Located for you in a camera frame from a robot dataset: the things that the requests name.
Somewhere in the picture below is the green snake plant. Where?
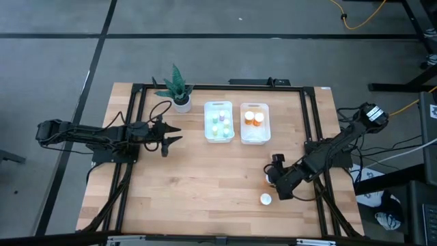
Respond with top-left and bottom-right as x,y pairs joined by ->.
152,64 -> 195,106

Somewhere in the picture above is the black equipment box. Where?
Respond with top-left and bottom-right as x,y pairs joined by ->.
408,180 -> 437,245

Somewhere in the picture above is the white plant pot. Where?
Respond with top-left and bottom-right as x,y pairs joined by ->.
173,96 -> 192,114

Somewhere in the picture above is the white cable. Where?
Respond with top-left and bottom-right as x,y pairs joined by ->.
361,137 -> 437,169

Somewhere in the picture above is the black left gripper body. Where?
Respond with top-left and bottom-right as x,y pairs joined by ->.
150,121 -> 165,147

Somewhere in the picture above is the white plastic bin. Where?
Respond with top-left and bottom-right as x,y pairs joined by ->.
240,102 -> 272,146
203,100 -> 236,144

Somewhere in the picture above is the black desk bar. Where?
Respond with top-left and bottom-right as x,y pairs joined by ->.
354,163 -> 426,196

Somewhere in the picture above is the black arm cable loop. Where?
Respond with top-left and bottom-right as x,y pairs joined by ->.
143,100 -> 173,153

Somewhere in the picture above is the silver metal bracket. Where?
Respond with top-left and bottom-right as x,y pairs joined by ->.
107,234 -> 147,246
296,238 -> 337,246

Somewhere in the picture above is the black computer tower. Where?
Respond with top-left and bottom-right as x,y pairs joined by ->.
419,91 -> 437,185

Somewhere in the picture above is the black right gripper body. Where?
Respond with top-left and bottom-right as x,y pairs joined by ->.
274,166 -> 301,201

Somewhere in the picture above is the grey stand foot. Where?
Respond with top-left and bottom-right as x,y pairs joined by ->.
0,149 -> 27,165

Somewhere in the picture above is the black aluminium table frame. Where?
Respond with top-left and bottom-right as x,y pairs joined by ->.
102,83 -> 344,237

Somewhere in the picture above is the yellow extension cable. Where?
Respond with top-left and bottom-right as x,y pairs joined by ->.
328,0 -> 389,31
389,85 -> 437,117

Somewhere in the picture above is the black desk leg stand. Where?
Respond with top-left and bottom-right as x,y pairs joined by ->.
367,0 -> 437,93

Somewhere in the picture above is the black front rig bar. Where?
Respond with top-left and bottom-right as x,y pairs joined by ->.
0,231 -> 437,246

